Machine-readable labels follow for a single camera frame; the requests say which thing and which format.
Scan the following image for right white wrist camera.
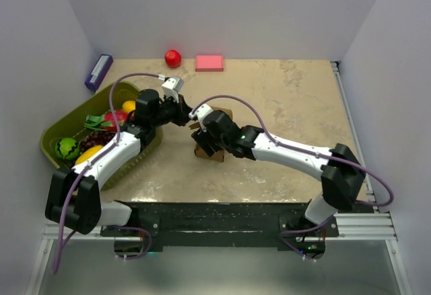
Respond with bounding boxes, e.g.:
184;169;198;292
189;104;213;132

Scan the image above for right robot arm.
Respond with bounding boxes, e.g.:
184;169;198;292
189;105;365;236

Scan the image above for brown cardboard box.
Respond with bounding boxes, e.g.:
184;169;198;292
189;120;225;162

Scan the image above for yellow mango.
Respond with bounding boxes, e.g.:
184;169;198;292
75;145;103;166

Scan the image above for purple grapes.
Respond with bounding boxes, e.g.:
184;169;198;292
80;131;116;152

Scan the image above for red dragon fruit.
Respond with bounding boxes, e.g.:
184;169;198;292
84;110;128;133

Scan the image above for olive green basket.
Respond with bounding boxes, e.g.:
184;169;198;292
40;85;163;190

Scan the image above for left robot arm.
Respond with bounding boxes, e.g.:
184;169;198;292
44;89;192;236

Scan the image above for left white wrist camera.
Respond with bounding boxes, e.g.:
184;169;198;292
162;76;184;103

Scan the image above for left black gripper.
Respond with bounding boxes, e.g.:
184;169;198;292
151;92;192;128

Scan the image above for pink box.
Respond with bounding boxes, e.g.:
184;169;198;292
195;55;224;72

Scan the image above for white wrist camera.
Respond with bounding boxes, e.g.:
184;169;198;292
162;76;184;103
189;104;213;132

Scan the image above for purple box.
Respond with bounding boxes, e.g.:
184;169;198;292
84;54;113;92

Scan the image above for black base frame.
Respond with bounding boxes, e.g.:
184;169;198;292
101;202;339;259

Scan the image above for toy watermelon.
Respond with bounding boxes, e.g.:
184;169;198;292
54;137;81;160

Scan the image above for red apple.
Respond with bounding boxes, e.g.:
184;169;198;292
164;49;182;69

